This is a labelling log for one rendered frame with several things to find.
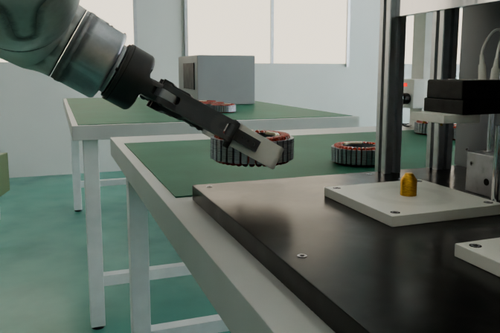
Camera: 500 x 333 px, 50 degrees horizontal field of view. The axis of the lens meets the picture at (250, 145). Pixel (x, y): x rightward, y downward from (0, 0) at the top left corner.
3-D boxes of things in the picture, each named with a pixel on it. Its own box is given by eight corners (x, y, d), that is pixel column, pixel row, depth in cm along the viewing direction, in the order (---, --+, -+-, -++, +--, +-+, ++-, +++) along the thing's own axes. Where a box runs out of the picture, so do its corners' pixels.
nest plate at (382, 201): (391, 227, 55) (392, 215, 55) (324, 195, 69) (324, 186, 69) (504, 214, 60) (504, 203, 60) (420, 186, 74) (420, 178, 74)
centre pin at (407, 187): (406, 197, 64) (407, 175, 63) (396, 193, 65) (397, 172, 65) (420, 195, 64) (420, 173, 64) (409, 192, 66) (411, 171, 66)
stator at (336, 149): (399, 166, 102) (400, 146, 101) (347, 169, 99) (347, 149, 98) (370, 157, 113) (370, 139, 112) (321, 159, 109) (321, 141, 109)
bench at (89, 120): (81, 337, 187) (71, 125, 177) (68, 209, 360) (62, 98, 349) (354, 293, 225) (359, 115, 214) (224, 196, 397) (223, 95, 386)
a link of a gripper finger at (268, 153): (236, 121, 65) (238, 122, 64) (283, 148, 67) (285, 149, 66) (225, 143, 65) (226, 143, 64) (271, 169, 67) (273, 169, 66)
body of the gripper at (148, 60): (132, 39, 61) (202, 80, 64) (123, 43, 68) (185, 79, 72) (100, 97, 60) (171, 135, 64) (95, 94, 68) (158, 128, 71)
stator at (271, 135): (224, 169, 65) (224, 140, 64) (201, 156, 75) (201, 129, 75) (307, 165, 69) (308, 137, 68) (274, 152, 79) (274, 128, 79)
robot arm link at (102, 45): (85, 13, 67) (128, 39, 69) (50, 76, 66) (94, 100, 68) (90, 5, 58) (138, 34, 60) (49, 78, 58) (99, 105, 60)
